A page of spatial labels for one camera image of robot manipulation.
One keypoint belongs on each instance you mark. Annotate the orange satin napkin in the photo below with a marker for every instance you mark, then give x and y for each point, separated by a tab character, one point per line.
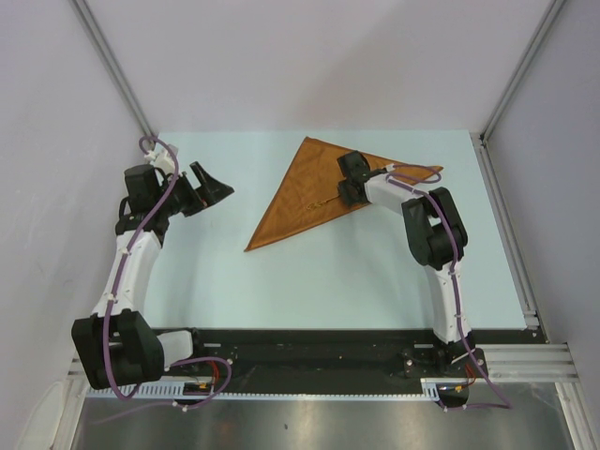
314	174

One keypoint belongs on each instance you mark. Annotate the white slotted cable duct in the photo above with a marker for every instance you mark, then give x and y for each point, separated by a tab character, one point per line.
424	390

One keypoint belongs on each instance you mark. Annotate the aluminium corner post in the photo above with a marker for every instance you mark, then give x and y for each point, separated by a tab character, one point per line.
107	57
525	62

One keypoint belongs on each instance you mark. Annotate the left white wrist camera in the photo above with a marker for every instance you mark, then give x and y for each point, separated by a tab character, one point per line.
163	159

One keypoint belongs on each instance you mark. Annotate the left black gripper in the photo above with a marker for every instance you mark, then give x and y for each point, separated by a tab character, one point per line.
209	192

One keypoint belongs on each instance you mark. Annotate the aluminium frame rail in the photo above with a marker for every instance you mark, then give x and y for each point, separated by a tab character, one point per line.
525	358

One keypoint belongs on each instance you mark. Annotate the right aluminium corner post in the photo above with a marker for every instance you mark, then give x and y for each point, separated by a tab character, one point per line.
525	62

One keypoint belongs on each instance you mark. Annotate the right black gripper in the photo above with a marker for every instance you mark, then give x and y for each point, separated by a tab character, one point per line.
343	190

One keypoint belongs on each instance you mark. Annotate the left aluminium corner post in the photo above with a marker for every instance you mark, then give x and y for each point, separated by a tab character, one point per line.
107	57

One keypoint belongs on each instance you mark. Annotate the gold ornate spoon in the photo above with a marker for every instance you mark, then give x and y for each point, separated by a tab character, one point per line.
318	204

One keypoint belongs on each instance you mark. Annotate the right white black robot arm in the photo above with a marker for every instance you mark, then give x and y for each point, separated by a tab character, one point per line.
436	238

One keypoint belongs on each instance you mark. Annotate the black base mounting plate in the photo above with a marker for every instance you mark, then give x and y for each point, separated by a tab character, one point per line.
244	337

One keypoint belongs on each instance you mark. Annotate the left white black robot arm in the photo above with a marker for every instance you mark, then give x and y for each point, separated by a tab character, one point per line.
115	344

